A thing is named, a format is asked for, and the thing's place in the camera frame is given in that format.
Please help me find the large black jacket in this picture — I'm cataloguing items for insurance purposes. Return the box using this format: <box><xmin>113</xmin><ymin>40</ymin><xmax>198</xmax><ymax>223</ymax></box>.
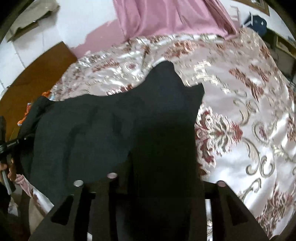
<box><xmin>14</xmin><ymin>61</ymin><xmax>204</xmax><ymax>240</ymax></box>

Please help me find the beige cloth covered box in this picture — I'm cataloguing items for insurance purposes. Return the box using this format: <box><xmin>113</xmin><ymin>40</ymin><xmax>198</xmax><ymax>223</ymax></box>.
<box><xmin>5</xmin><ymin>1</ymin><xmax>60</xmax><ymax>42</ymax></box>

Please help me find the floral satin bedspread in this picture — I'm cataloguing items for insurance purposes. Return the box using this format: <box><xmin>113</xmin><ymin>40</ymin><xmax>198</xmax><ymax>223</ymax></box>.
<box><xmin>21</xmin><ymin>27</ymin><xmax>296</xmax><ymax>240</ymax></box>

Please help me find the wooden headboard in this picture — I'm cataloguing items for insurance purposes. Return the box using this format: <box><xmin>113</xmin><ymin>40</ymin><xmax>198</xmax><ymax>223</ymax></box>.
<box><xmin>1</xmin><ymin>42</ymin><xmax>77</xmax><ymax>140</ymax></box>

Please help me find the wooden framed barred window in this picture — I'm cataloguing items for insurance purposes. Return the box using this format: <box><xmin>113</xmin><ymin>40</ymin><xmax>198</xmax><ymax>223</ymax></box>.
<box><xmin>235</xmin><ymin>0</ymin><xmax>270</xmax><ymax>16</ymax></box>

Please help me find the orange clothing pile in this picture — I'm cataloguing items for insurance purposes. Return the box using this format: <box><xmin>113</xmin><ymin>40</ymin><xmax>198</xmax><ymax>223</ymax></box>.
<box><xmin>17</xmin><ymin>90</ymin><xmax>53</xmax><ymax>127</ymax></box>

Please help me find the person's left hand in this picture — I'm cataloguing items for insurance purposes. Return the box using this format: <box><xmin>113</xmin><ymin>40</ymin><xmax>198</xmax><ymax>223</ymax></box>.
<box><xmin>1</xmin><ymin>158</ymin><xmax>16</xmax><ymax>182</ymax></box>

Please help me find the wooden desk shelf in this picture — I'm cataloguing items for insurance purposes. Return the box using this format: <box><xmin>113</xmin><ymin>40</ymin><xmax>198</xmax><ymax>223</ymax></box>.
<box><xmin>262</xmin><ymin>29</ymin><xmax>295</xmax><ymax>81</ymax></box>

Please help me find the dark blue backpack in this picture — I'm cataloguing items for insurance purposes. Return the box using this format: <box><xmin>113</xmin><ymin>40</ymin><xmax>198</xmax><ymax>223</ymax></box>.
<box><xmin>243</xmin><ymin>14</ymin><xmax>267</xmax><ymax>37</ymax></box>

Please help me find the pink curtain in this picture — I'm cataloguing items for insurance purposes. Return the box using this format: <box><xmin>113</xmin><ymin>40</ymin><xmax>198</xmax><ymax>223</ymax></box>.
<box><xmin>113</xmin><ymin>0</ymin><xmax>238</xmax><ymax>39</ymax></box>

